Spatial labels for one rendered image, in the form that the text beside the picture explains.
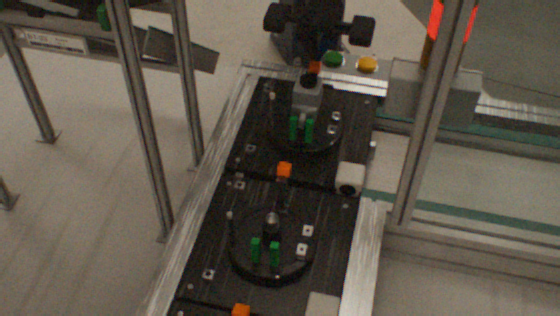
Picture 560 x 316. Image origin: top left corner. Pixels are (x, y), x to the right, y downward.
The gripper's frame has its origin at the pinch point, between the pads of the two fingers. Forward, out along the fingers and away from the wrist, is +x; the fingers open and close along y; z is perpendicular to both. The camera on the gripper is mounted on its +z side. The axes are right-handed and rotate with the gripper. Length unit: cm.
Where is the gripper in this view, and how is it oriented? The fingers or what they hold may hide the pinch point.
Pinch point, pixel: (317, 48)
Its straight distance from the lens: 108.8
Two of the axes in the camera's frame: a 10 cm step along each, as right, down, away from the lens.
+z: 2.4, -7.3, 6.4
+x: -0.1, 6.6, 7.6
